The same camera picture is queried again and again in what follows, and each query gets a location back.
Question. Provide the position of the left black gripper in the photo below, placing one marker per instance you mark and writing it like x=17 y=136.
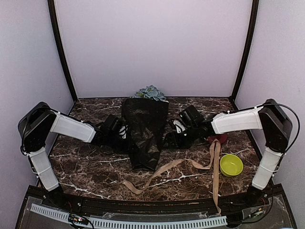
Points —
x=127 y=148

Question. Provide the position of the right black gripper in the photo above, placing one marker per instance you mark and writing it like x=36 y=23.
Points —
x=168 y=136

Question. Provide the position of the black wrapping paper sheet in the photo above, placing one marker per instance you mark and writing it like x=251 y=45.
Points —
x=146 y=120

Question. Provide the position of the beige satin ribbon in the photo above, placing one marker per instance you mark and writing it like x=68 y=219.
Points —
x=214 y=151

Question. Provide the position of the blue hydrangea flower stem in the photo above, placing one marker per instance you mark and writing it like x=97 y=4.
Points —
x=150 y=92

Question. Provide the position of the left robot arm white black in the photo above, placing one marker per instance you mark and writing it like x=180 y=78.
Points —
x=42 y=121

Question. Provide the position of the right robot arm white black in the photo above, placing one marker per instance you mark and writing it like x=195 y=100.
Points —
x=268 y=118

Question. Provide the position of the red floral plate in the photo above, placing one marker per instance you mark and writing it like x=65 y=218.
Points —
x=221 y=138

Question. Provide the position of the lime green bowl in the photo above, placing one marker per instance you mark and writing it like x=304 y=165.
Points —
x=231 y=165

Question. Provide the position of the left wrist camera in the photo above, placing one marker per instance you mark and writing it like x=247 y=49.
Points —
x=124 y=132

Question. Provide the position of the black front table rail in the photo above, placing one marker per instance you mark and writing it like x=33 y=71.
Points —
x=99 y=206

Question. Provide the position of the grey slotted cable duct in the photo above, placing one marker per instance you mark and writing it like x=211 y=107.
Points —
x=99 y=223

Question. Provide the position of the right black frame post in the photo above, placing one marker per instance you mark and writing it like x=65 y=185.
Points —
x=246 y=51

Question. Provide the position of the black frame post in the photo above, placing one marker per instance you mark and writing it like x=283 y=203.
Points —
x=60 y=49
x=246 y=51

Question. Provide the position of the left black frame post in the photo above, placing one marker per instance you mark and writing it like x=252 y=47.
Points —
x=60 y=49

